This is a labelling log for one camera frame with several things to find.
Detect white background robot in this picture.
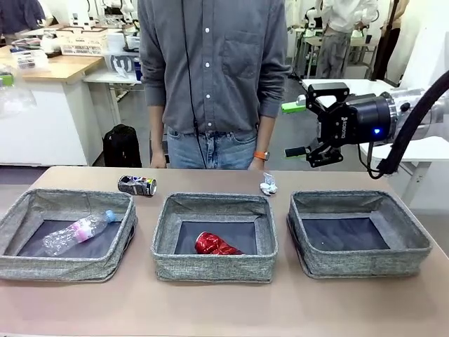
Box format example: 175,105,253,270
304,0,326,31

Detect bystander in blue shirt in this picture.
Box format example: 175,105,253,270
0,0,46,34

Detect clear plastic cup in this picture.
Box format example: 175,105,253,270
0,83,38,119

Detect crushed black Pepsi can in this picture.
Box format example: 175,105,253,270
116,174,158,197

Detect person's left forearm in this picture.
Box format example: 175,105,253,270
255,70,293,155

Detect black backpack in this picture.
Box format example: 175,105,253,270
101,123,143,169

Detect crushed red can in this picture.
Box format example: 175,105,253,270
194,230,245,256

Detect bystander in brown top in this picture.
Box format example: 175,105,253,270
373,0,411,80

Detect small white table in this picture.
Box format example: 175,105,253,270
82,68,145,124

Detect person in grey shirt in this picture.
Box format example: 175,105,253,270
138,0,292,171

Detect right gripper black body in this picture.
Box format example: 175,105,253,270
316,94,393,145

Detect thin black lanyard cable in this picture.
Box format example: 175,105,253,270
181,0,208,169

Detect white box with logo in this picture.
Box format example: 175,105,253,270
104,52,136,74

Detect white bucket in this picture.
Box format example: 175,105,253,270
107,31,124,51

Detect person's right forearm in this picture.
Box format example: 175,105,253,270
140,66,166,159

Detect bystander in white shirt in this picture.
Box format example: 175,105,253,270
317,0,380,80

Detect clear bottle pink label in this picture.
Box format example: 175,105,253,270
41,209,117,256

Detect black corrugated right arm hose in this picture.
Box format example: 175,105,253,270
377,69,449,176

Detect white tissue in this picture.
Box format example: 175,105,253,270
258,171,279,196

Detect grey fabric basket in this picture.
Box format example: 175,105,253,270
286,189,433,280
150,192,279,284
0,188,138,284

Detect large white table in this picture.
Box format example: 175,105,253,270
301,77,449,211

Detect wooden crate with print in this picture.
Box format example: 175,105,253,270
55,27,109,56

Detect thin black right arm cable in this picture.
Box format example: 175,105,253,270
356,142,383,180

